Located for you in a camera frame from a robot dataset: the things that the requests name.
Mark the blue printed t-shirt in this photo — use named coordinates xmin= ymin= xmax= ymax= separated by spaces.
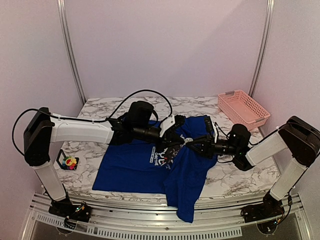
xmin=91 ymin=115 xmax=218 ymax=224

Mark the silver round brooch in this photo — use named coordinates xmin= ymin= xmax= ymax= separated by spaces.
xmin=184 ymin=137 xmax=193 ymax=145

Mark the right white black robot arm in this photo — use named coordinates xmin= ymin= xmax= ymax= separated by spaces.
xmin=186 ymin=116 xmax=320 ymax=218

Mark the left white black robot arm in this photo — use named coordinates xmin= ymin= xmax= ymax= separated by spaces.
xmin=23 ymin=100 xmax=185 ymax=217

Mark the black box with flower brooch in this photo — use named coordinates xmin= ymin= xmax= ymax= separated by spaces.
xmin=55 ymin=149 xmax=80 ymax=171

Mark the pink perforated plastic basket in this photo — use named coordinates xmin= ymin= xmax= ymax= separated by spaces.
xmin=217 ymin=90 xmax=271 ymax=131

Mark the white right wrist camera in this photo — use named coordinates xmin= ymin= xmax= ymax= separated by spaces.
xmin=204 ymin=116 xmax=219 ymax=143

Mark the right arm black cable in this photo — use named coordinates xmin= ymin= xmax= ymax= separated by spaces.
xmin=214 ymin=122 xmax=263 ymax=163

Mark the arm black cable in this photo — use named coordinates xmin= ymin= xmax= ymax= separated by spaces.
xmin=214 ymin=122 xmax=263 ymax=163
xmin=12 ymin=89 xmax=175 ymax=156

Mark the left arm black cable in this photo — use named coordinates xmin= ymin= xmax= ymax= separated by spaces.
xmin=12 ymin=89 xmax=175 ymax=156

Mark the aluminium front rail frame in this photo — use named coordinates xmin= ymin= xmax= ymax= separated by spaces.
xmin=20 ymin=193 xmax=313 ymax=240

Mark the right aluminium corner post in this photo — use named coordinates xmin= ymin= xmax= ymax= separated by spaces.
xmin=248 ymin=0 xmax=275 ymax=98

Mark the aluminium corner post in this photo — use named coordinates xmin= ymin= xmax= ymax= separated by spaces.
xmin=248 ymin=0 xmax=275 ymax=98
xmin=56 ymin=0 xmax=87 ymax=105

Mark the left aluminium corner post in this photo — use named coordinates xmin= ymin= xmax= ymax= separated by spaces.
xmin=56 ymin=0 xmax=87 ymax=105

